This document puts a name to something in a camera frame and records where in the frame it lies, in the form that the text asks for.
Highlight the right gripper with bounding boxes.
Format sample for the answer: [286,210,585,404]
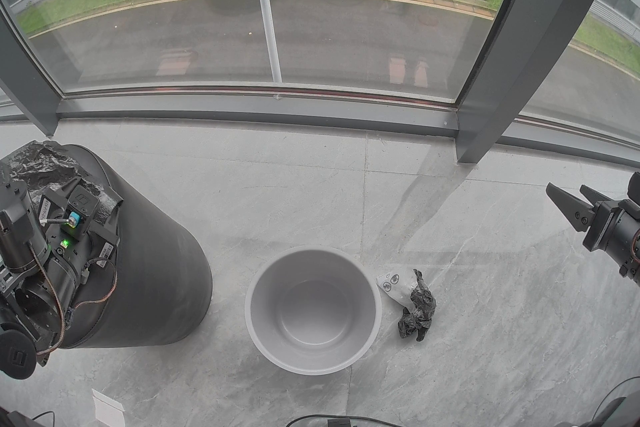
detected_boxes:
[545,182,640,267]

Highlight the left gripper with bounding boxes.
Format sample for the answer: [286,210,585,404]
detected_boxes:
[49,214,123,297]

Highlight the black plastic bag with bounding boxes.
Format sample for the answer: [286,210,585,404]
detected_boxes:
[0,140,124,227]

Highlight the crumpled black plastic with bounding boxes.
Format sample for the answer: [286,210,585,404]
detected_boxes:
[397,269,437,342]

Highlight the white trash bin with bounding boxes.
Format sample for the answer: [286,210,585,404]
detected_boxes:
[244,245,384,375]

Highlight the clear printed wrapper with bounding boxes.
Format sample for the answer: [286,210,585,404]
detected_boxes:
[375,268,419,309]

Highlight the window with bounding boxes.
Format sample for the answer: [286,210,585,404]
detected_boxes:
[0,0,640,165]

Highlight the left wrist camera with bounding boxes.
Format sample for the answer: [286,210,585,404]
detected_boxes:
[39,175,100,243]

